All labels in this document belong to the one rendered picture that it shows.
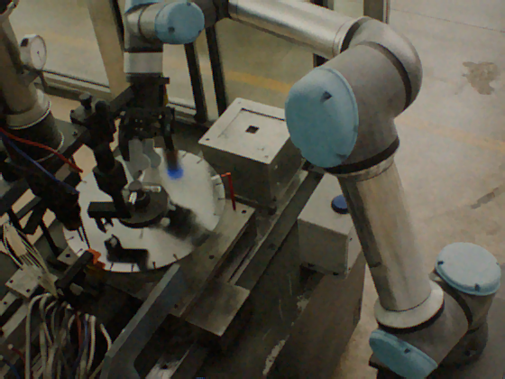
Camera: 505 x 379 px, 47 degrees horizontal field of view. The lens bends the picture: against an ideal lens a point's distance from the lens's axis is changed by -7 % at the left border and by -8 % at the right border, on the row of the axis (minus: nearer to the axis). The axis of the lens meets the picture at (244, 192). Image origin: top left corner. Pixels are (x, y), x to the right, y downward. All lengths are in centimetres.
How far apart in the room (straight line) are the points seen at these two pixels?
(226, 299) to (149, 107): 39
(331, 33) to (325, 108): 21
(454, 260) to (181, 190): 54
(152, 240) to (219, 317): 19
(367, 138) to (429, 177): 183
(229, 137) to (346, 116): 68
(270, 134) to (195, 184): 26
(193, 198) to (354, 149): 49
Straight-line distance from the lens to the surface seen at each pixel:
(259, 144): 136
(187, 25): 103
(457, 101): 303
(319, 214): 121
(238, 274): 130
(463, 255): 107
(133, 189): 116
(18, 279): 126
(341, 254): 122
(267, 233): 136
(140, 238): 115
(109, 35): 168
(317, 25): 94
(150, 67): 113
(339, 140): 75
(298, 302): 126
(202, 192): 120
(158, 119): 116
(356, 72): 78
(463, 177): 263
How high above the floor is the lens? 179
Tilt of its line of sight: 45 degrees down
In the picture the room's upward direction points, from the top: 8 degrees counter-clockwise
